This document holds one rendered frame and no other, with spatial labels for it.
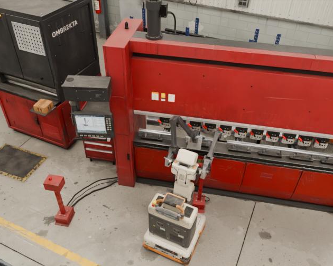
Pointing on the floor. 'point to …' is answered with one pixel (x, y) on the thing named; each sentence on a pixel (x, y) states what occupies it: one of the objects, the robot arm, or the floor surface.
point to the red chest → (97, 146)
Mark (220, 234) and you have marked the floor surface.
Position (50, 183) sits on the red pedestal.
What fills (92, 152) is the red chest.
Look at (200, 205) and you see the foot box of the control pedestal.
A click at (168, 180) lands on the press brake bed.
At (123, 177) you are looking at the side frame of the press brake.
